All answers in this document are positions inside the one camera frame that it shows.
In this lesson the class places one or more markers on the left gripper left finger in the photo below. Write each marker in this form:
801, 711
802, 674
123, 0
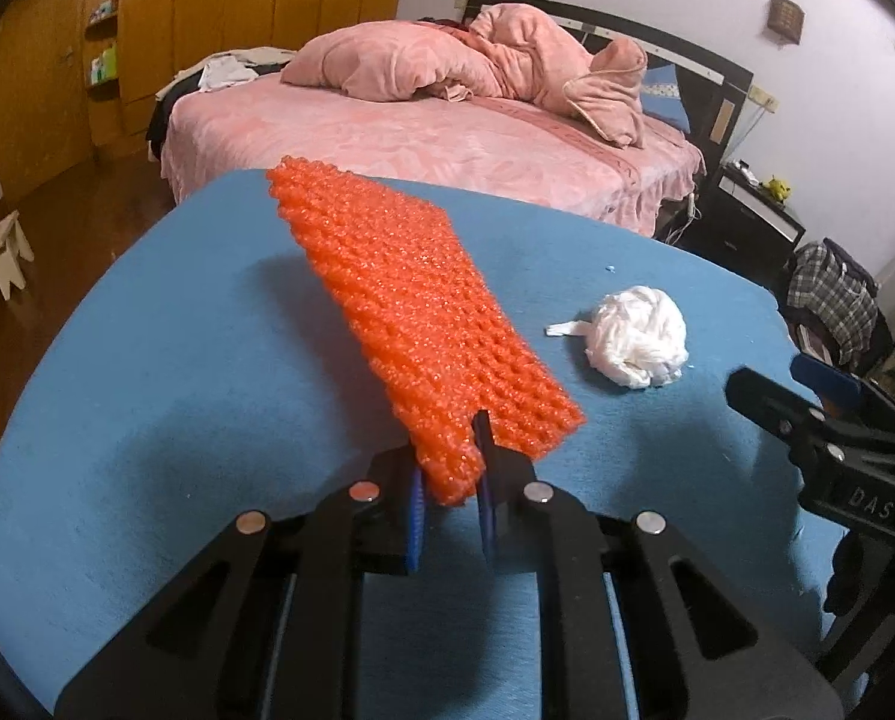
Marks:
264, 622

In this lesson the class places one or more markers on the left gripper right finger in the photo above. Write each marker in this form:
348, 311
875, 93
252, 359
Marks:
634, 621

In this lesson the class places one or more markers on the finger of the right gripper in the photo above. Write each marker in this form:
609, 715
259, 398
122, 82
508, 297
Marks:
786, 416
828, 382

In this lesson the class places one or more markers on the orange foam net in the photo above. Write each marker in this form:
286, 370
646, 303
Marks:
429, 327

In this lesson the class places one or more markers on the plaid bag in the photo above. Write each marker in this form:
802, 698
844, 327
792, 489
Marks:
826, 291

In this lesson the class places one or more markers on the white tissue ball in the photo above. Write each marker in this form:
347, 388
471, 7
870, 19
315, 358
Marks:
636, 338

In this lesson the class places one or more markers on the black nightstand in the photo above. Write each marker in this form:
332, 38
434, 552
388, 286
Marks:
742, 228

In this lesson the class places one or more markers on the yellow plush toy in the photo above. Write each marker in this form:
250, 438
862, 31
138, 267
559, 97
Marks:
779, 190

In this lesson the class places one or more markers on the blue pillow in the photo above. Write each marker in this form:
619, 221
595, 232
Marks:
660, 97

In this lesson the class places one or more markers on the bed with pink sheet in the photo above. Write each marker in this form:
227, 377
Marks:
507, 149

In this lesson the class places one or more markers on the small white stool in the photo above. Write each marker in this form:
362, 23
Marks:
14, 248

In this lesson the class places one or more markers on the pink duvet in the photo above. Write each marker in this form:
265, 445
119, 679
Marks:
509, 51

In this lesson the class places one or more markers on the clothes pile on bed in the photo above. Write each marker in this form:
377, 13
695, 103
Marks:
230, 68

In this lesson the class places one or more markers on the wooden wardrobe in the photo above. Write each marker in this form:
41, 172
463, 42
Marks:
78, 77

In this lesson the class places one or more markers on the wall lamp right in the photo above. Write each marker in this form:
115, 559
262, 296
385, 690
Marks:
786, 20

